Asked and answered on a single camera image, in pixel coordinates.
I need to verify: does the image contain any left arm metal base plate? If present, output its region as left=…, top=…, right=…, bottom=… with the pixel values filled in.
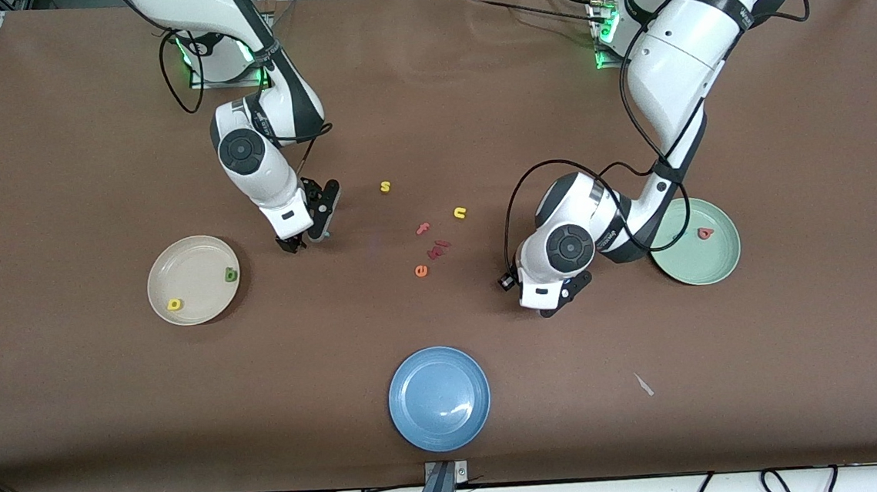
left=590, top=0, right=631, bottom=71

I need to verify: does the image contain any black base cable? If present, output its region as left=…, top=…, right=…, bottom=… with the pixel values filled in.
left=460, top=0, right=613, bottom=37

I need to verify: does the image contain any pale green round plate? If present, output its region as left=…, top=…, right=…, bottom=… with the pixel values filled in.
left=645, top=193, right=744, bottom=290

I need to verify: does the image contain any blue round plate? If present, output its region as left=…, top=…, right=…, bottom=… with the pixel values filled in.
left=384, top=342, right=495, bottom=457

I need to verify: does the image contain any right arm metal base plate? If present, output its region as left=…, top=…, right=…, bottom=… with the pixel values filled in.
left=186, top=26, right=273, bottom=91

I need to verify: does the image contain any beige round plate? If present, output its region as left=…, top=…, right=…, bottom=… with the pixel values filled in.
left=143, top=233, right=245, bottom=329

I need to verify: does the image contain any silver table edge bracket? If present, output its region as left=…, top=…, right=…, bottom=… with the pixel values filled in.
left=423, top=459, right=470, bottom=485

